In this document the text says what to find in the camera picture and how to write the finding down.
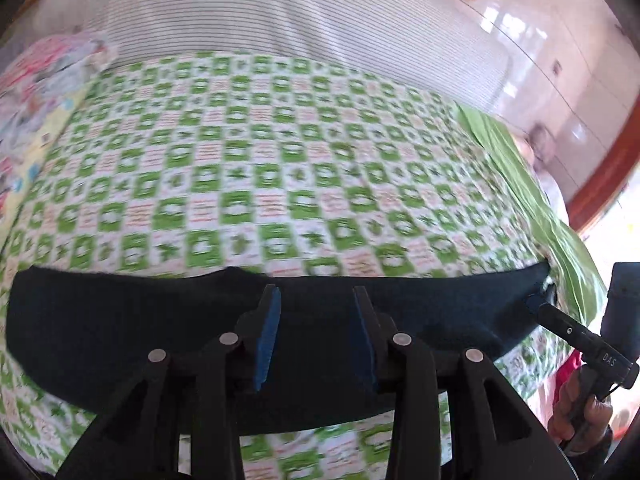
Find person's right hand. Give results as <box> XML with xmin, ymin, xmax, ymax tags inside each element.
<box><xmin>547</xmin><ymin>350</ymin><xmax>614</xmax><ymax>455</ymax></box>

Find floral pillow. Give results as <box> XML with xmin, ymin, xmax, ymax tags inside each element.
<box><xmin>0</xmin><ymin>30</ymin><xmax>119</xmax><ymax>223</ymax></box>

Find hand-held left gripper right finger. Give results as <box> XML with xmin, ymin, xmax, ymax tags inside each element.
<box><xmin>352</xmin><ymin>286</ymin><xmax>577</xmax><ymax>480</ymax></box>

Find red cloth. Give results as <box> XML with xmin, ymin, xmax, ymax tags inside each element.
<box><xmin>542</xmin><ymin>350</ymin><xmax>581</xmax><ymax>413</ymax></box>

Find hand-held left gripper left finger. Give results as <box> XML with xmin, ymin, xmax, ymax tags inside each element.
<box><xmin>55</xmin><ymin>284</ymin><xmax>282</xmax><ymax>480</ymax></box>

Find dark navy pants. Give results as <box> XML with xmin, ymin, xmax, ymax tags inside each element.
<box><xmin>7</xmin><ymin>264</ymin><xmax>554</xmax><ymax>434</ymax></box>

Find green checkered bed sheet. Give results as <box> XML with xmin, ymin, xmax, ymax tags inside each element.
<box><xmin>0</xmin><ymin>51</ymin><xmax>609</xmax><ymax>480</ymax></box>

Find brown wooden door frame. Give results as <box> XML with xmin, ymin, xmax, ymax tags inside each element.
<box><xmin>569</xmin><ymin>75</ymin><xmax>640</xmax><ymax>235</ymax></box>

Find white striped mattress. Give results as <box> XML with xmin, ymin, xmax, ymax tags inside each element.
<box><xmin>20</xmin><ymin>0</ymin><xmax>512</xmax><ymax>113</ymax></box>

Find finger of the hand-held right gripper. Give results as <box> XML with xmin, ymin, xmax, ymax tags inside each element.
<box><xmin>523</xmin><ymin>285</ymin><xmax>639</xmax><ymax>389</ymax></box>

